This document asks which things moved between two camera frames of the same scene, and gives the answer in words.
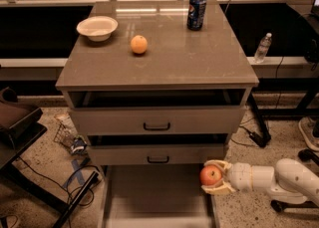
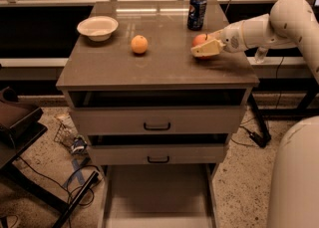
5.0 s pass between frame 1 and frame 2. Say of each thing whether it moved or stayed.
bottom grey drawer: stayed
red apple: moved
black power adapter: stayed
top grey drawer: stayed
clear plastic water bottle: stayed
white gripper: moved
